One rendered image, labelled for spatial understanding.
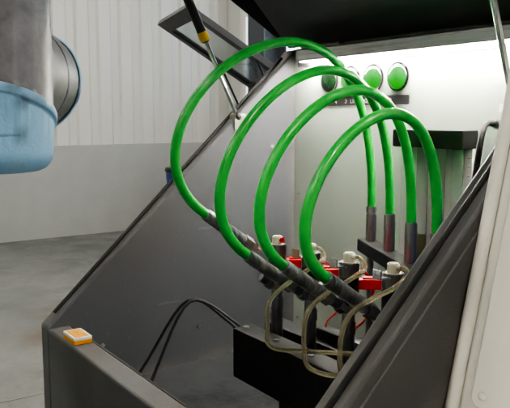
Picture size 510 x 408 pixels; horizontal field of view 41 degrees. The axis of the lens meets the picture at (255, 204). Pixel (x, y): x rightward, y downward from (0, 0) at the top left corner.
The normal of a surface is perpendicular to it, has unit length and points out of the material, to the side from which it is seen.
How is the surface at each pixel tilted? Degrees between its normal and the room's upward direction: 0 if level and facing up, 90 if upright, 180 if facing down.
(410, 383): 90
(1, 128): 93
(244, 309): 90
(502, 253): 76
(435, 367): 90
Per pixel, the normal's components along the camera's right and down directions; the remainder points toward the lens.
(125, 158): 0.56, 0.11
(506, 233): -0.79, -0.17
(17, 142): 0.72, 0.14
